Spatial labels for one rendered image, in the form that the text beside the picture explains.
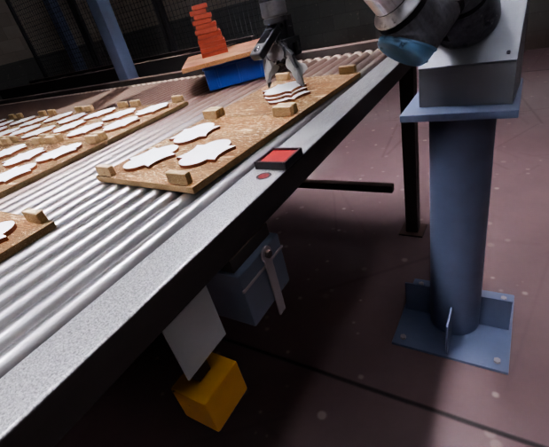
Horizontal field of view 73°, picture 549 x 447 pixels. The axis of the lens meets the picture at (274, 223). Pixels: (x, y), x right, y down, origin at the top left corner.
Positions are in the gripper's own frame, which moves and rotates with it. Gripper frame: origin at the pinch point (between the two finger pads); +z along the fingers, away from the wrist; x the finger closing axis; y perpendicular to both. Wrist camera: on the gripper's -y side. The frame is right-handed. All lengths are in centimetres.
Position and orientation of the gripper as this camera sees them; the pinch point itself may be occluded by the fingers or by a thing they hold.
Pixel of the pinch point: (284, 88)
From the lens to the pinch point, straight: 126.2
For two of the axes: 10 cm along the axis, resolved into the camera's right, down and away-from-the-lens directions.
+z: 2.2, 8.3, 5.1
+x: -7.0, -2.2, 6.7
